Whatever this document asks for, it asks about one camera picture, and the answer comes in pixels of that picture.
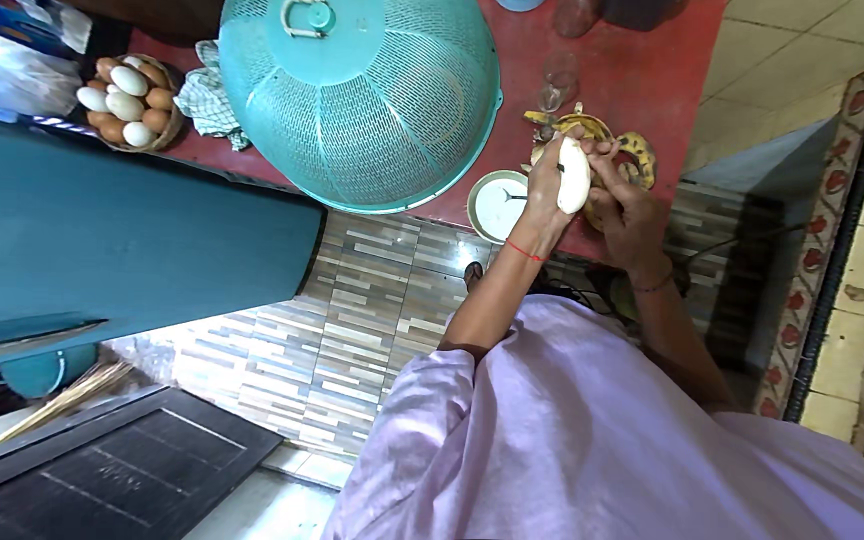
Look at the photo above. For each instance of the person's right hand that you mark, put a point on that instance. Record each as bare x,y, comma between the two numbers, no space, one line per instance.
636,225

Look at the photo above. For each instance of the person's left hand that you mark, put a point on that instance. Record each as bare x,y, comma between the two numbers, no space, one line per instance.
546,191

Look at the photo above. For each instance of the person's left fingers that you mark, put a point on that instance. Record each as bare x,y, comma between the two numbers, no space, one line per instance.
551,149

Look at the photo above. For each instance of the person's right thumb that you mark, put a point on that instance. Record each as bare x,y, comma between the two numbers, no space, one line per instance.
607,209

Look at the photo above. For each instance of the person's right index finger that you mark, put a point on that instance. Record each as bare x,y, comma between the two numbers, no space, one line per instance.
615,177

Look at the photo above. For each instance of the person's right fingers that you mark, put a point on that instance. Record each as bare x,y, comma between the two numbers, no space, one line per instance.
598,147

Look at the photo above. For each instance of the peeled white banana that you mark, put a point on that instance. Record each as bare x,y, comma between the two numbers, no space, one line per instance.
574,180

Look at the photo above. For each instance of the person's left forearm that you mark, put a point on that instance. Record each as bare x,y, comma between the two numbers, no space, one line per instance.
498,298

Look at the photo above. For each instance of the person's right forearm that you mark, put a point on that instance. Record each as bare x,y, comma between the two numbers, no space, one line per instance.
676,330

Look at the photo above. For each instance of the yellow banana peels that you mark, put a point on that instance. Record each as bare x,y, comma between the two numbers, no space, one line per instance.
578,122

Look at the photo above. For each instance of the spotted yellow banana peel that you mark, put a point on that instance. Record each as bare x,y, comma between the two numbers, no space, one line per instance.
643,159

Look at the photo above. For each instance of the metal spoon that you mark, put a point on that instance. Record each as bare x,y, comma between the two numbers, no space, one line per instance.
516,197

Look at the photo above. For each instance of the clear drinking glass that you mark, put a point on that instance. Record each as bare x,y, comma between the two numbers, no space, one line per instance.
561,71
574,18

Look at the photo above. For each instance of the red table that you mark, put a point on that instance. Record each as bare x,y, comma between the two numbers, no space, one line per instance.
649,82

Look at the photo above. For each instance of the round bowl of white batter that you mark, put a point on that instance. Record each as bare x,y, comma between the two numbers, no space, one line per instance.
493,212

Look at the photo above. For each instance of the dark container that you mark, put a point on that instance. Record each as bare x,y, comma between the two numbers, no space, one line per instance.
638,10

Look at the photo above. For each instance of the light blue container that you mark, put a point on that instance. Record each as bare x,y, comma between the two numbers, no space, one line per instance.
520,4

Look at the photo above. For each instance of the person's legs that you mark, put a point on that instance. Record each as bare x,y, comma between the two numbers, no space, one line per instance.
472,276

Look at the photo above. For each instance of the teal mesh food cover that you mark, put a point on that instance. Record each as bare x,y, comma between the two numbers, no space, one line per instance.
372,105

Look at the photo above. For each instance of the person's body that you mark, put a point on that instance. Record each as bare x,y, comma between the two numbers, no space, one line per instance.
574,427

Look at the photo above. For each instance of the green white checkered cloth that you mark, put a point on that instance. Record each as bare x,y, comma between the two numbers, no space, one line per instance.
211,101

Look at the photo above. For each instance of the woven egg basket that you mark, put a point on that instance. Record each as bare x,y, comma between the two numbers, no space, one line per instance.
171,129

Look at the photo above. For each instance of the pile of eggs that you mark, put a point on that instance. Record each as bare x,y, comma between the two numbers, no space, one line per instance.
126,106

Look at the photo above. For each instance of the teal refrigerator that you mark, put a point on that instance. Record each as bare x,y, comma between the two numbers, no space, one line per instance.
117,217

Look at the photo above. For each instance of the white plastic bag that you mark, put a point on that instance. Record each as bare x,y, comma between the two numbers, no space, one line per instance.
23,79

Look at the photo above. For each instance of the blue plastic packet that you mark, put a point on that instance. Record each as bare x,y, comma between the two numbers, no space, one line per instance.
16,19

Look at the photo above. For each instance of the teal plastic bucket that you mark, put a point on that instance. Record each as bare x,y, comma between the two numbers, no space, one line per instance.
46,373

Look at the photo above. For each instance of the straw broom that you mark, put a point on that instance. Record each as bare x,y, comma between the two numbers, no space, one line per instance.
61,406

